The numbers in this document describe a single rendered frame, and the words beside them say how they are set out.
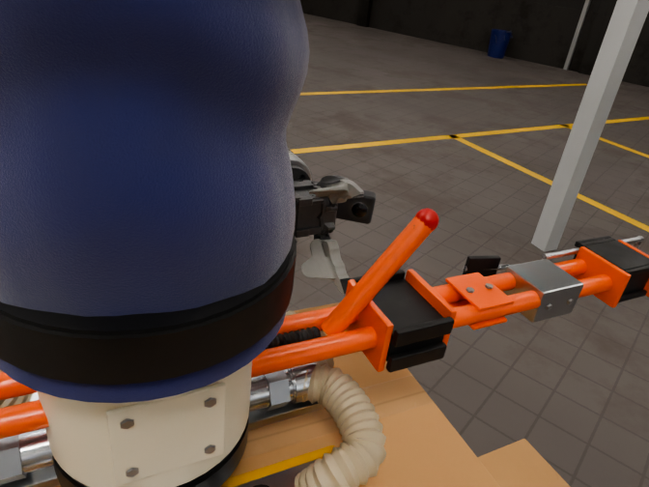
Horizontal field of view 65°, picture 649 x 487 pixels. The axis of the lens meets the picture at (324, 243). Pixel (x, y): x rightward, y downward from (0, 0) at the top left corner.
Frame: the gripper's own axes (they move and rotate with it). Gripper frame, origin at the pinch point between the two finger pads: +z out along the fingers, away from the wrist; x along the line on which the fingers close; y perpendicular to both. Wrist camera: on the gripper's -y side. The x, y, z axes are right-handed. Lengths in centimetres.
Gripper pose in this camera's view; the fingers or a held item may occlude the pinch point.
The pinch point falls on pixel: (359, 246)
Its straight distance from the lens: 66.7
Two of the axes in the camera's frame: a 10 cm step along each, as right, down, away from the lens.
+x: 1.1, -8.6, -4.9
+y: -9.0, 1.3, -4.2
